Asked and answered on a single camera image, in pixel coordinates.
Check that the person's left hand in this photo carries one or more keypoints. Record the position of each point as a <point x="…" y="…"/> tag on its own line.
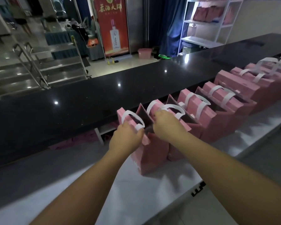
<point x="125" y="142"/>

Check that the person's right hand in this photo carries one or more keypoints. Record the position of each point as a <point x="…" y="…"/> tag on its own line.
<point x="169" y="127"/>

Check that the person's left fingers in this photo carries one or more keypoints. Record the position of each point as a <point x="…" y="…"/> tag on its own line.
<point x="133" y="130"/>

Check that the person's right fingers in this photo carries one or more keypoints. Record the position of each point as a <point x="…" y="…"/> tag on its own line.
<point x="159" y="115"/>

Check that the person's right forearm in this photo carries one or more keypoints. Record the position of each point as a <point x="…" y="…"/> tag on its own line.
<point x="229" y="180"/>

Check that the person's left forearm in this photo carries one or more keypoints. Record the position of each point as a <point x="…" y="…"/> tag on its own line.
<point x="91" y="189"/>

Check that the row of pink paper bags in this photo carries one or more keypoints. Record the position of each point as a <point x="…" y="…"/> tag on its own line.
<point x="210" y="119"/>

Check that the black glossy counter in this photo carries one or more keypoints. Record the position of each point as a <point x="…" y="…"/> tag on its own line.
<point x="84" y="103"/>

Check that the green flat object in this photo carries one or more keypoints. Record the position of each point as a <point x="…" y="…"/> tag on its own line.
<point x="164" y="56"/>

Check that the pink plastic basket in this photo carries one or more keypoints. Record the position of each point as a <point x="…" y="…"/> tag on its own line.
<point x="145" y="53"/>

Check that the white metal shelf rack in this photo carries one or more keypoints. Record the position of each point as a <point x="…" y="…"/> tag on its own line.
<point x="201" y="39"/>

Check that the metal steps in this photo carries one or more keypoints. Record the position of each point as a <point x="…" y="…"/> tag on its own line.
<point x="60" y="74"/>

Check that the dark blue curtain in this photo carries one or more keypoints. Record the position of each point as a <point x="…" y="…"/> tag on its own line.
<point x="171" y="23"/>

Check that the orange bag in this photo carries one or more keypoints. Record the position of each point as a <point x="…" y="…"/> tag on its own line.
<point x="92" y="43"/>

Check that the red bottle banner stand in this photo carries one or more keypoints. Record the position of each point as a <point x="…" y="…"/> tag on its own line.
<point x="113" y="25"/>

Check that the black bag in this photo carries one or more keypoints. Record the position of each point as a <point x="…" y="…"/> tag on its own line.
<point x="80" y="31"/>

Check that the shelved pile of pink bags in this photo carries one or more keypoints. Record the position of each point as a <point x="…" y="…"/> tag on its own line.
<point x="209" y="14"/>

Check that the metal stair handrail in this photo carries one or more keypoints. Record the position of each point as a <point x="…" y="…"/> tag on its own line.
<point x="30" y="65"/>

